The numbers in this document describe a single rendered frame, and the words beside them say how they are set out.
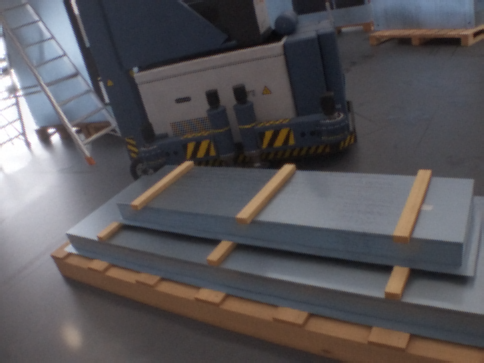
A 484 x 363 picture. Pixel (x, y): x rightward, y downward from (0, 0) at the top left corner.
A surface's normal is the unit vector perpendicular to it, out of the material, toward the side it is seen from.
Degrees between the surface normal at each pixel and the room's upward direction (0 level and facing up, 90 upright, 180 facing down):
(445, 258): 90
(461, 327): 90
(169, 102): 90
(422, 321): 90
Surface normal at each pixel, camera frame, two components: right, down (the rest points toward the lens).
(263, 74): -0.20, 0.49
